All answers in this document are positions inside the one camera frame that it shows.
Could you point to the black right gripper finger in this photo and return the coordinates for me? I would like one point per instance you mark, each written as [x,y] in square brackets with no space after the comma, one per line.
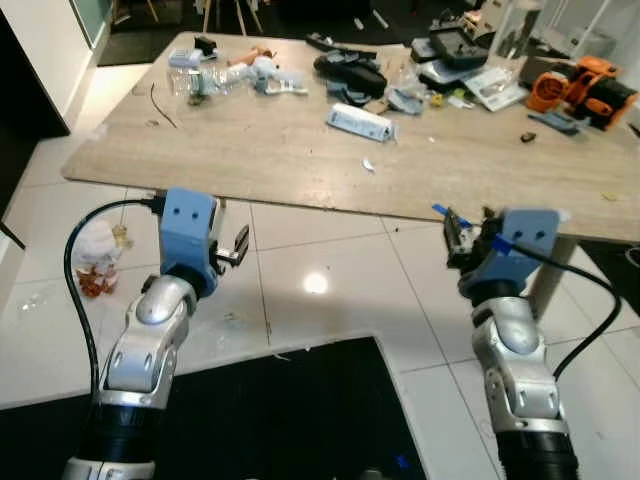
[490,217]
[455,214]

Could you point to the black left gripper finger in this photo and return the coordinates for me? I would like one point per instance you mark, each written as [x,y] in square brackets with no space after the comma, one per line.
[242,245]
[221,218]

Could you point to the white and orange crumpled trash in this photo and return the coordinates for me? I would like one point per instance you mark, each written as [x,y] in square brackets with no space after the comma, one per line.
[98,250]

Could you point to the light wooden table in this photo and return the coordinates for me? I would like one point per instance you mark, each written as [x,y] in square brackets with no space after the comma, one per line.
[270,150]

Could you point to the small black part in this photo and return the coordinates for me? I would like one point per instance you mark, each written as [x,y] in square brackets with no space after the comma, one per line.
[527,138]

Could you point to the small white paper scrap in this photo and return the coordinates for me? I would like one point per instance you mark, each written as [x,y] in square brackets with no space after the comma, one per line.
[368,166]

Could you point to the blue-grey plastic piece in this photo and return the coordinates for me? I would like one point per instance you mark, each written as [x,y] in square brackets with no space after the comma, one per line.
[555,122]

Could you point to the white printed booklet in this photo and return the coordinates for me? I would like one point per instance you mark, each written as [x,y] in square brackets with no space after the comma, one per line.
[497,88]

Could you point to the white and blue flat box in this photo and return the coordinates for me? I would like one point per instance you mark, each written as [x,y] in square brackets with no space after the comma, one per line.
[360,122]

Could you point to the clear plastic bag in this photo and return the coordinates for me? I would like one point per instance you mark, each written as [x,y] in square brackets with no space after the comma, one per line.
[405,90]

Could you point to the clear plastic bottle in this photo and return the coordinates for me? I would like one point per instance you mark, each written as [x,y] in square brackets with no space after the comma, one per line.
[200,82]

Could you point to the white and blue gadget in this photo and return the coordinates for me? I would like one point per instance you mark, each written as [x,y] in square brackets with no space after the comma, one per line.
[270,75]

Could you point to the orange and black power tool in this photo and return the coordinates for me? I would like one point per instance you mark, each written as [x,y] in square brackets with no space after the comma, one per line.
[585,90]

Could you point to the small orange toy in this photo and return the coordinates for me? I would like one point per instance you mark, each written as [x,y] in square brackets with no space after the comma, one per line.
[250,56]

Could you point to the black open case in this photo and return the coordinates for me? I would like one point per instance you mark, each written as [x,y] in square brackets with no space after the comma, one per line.
[458,45]

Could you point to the small black device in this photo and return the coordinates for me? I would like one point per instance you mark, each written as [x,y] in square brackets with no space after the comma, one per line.
[206,46]

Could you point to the black pouch bag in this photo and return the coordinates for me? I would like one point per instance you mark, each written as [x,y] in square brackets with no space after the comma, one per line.
[350,75]

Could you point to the black floor mat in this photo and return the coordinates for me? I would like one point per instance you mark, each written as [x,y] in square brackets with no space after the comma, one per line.
[280,420]

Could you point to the long black strip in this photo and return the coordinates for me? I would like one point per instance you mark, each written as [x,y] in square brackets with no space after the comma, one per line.
[340,45]

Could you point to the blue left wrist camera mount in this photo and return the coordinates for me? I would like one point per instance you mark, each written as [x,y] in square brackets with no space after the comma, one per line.
[188,235]

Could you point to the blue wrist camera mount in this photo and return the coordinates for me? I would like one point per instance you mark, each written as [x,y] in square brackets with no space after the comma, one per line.
[525,240]
[188,235]

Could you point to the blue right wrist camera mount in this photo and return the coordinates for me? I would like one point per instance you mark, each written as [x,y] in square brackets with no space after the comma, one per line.
[525,240]

